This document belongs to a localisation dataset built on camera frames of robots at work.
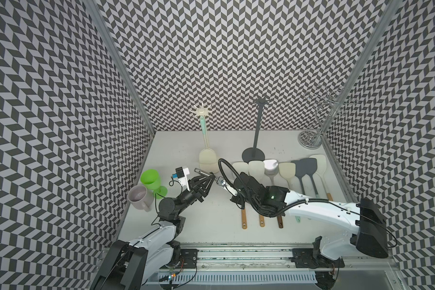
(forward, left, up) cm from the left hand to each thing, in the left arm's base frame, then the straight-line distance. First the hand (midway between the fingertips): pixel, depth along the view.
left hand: (214, 176), depth 70 cm
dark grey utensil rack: (+28, -21, -23) cm, 41 cm away
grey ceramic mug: (-3, +32, -12) cm, 35 cm away
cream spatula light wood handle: (-9, -13, -22) cm, 27 cm away
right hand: (0, -7, -8) cm, 10 cm away
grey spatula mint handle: (+18, -50, -21) cm, 57 cm away
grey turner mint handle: (+16, -45, -23) cm, 53 cm away
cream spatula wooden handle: (+17, -56, -22) cm, 62 cm away
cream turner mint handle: (+16, -38, -22) cm, 47 cm away
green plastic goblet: (+9, +33, -18) cm, 38 cm away
